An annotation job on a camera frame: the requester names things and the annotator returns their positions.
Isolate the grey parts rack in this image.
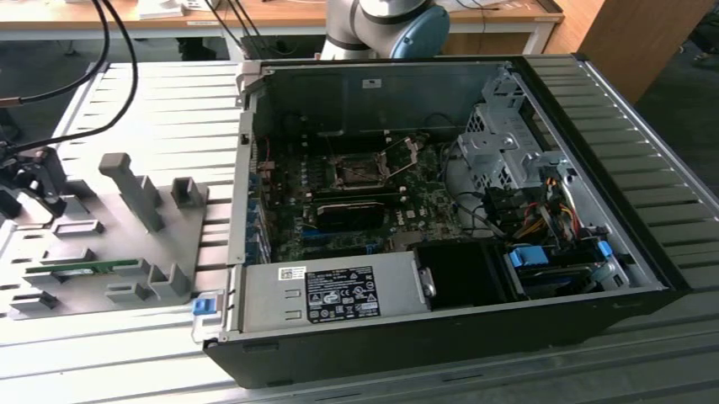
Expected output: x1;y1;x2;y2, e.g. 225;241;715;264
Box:
9;151;209;323

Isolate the CPU socket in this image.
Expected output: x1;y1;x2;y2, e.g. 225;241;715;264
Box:
331;153;392;189

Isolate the black fan shroud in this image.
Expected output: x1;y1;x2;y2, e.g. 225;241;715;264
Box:
412;242;530;312

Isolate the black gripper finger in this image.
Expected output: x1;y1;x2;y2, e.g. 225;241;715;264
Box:
0;187;23;220
32;146;69;218

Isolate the silver power supply unit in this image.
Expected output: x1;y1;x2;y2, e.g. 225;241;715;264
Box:
239;252;434;338

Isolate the green RAM stick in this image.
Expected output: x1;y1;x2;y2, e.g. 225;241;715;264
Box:
25;258;140;281

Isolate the coloured power wire bundle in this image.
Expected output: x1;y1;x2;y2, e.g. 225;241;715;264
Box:
519;201;580;241

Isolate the brown wooden cabinet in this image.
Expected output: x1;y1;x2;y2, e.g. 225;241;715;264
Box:
542;0;710;106

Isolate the blue disk carrier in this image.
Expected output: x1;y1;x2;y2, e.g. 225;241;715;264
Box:
504;246;550;268

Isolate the black open PC case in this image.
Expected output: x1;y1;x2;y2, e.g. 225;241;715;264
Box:
201;53;692;391

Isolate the green motherboard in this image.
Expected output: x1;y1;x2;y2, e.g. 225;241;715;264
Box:
245;138;484;264

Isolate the black RAM slot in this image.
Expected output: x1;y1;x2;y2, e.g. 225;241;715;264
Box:
310;188;407;204

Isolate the white paper stack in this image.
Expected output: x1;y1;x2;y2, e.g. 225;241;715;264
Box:
139;0;188;20

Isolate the light wooden desk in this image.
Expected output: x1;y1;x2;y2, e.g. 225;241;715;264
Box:
224;0;566;56
0;0;244;43

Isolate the metal socket cover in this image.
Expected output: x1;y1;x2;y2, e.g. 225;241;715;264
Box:
379;134;426;180

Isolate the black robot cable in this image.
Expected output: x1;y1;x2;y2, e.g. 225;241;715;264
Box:
11;0;141;152

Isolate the silver metal drive cage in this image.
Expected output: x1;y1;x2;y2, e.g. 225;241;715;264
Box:
455;69;580;190

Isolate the black cable with copper sleeve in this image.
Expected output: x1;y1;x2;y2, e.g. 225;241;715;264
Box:
0;0;109;111

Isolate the black bag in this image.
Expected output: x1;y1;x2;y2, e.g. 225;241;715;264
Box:
176;37;220;62

